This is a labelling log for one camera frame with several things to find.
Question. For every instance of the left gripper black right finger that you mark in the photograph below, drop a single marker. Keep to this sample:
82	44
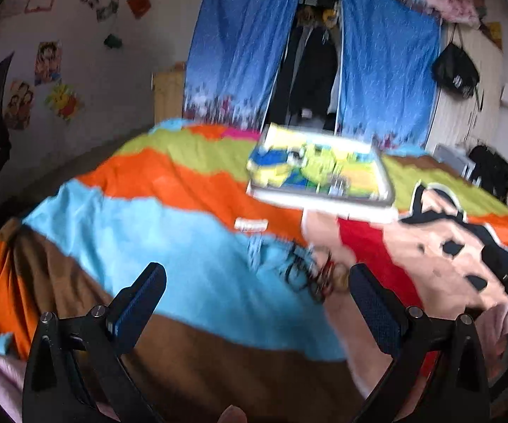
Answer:
456	390

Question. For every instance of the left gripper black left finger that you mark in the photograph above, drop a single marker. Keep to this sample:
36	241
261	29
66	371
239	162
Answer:
75	371

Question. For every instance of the colourful cartoon bedspread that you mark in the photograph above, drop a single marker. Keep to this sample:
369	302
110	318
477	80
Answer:
234	325

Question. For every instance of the black clothes heap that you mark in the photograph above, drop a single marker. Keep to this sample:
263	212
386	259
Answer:
490	172

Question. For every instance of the white hair clip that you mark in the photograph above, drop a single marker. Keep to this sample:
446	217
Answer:
250	226

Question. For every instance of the white storage box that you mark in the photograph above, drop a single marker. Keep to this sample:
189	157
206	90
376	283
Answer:
456	159

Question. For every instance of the family cartoon poster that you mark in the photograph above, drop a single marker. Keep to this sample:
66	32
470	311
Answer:
19	103

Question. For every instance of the yellow cartoon poster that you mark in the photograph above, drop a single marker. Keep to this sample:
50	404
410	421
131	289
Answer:
64	101

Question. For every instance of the light wooden wardrobe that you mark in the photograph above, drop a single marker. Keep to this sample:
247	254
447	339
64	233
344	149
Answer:
466	121

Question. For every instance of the white tray with cartoon drawing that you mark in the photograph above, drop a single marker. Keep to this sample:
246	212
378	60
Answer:
294	161

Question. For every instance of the wooden cabinet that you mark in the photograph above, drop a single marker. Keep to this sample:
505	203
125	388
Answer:
167	87

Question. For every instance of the anime poster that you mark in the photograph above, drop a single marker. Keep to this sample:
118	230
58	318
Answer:
47	66

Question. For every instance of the hanging dark clothes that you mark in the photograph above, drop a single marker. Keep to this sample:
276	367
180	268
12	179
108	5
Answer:
306	89

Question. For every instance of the right blue wardrobe curtain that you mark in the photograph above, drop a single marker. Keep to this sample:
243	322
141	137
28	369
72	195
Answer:
387	91

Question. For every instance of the blue wardrobe curtain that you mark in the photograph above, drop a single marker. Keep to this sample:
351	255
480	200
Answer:
387	91
234	58

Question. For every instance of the left blue wardrobe curtain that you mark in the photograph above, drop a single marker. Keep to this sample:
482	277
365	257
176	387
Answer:
234	58

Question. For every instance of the pink clothes pile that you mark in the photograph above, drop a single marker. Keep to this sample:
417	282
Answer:
462	12

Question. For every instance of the black drawstring bag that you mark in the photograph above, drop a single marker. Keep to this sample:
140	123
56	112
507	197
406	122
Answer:
455	71

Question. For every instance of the wall photo right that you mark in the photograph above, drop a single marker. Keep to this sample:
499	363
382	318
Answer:
105	12

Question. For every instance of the red diamond wall decoration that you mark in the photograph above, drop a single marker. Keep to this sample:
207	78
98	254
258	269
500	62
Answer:
139	8

